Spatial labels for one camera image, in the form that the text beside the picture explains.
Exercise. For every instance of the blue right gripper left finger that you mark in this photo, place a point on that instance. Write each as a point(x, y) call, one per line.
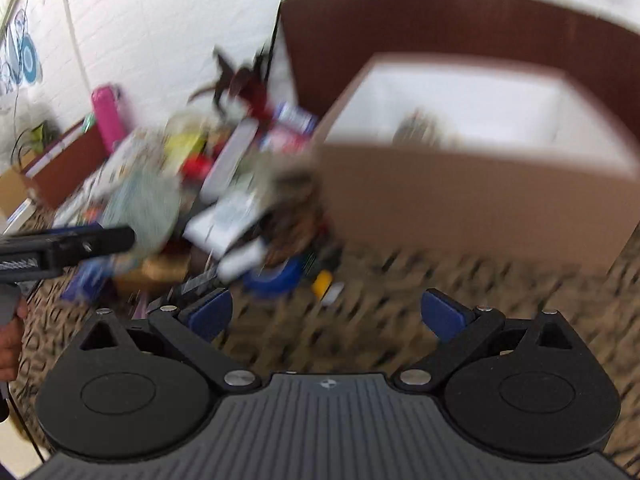
point(191, 330)

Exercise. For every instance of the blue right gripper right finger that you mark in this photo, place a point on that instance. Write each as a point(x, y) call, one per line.
point(462, 332)

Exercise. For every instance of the person's left hand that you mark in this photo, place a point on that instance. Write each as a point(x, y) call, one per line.
point(11, 343)

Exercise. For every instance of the brown cardboard box left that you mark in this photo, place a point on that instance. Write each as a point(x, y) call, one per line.
point(51, 178)

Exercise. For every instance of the blue tape roll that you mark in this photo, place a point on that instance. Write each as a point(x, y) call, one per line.
point(273, 282)

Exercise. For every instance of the green knitted cloth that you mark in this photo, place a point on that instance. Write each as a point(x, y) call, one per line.
point(149, 203)

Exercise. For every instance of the yellow black marker pen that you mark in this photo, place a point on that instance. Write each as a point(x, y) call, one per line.
point(321, 284)

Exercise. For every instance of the red round tin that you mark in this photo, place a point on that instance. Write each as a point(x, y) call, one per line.
point(196, 168)

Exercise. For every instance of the pink water bottle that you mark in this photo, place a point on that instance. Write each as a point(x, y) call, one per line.
point(104, 101)

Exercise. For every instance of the tan cardboard storage box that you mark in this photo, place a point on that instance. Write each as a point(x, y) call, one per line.
point(488, 157)

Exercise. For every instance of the yellow packet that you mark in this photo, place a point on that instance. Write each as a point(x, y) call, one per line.
point(184, 144)

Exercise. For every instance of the white plastic case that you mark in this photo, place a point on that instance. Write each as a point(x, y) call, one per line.
point(223, 170)

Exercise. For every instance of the blue white small carton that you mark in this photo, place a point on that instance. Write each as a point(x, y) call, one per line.
point(295, 118)

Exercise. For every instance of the dark brown wooden board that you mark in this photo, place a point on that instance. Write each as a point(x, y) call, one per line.
point(329, 41)

